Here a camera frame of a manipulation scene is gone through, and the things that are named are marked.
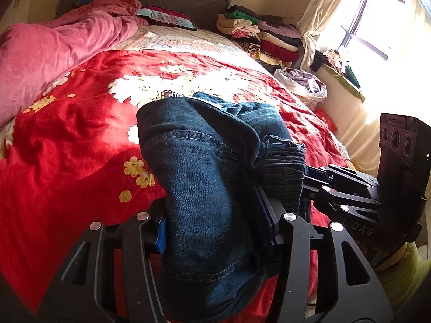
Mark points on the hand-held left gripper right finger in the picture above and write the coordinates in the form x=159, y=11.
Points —
x=269, y=217

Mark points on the red floral blanket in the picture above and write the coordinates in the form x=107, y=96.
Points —
x=77, y=124

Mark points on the window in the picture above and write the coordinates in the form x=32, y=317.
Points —
x=373, y=13

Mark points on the green sill cloth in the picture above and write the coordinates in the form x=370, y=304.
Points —
x=346, y=82

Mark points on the stack of folded clothes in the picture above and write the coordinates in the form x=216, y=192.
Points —
x=262, y=37

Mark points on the pink quilt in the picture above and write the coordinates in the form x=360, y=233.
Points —
x=50, y=47

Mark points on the cream curtain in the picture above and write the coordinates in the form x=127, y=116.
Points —
x=323, y=10

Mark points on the bag of lavender clothes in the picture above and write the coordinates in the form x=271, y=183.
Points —
x=303, y=84

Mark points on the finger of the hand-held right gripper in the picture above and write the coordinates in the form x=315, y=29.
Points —
x=343, y=176
x=350, y=205

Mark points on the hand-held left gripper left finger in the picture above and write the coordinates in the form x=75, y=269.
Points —
x=162, y=232

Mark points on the red pouch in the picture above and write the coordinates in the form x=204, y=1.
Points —
x=326, y=119

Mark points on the blue denim pants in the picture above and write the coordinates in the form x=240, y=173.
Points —
x=202, y=175

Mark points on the teal and red pillow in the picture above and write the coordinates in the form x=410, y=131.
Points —
x=168, y=18

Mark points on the cream quilted bed sheet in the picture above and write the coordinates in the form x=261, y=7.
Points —
x=188, y=42

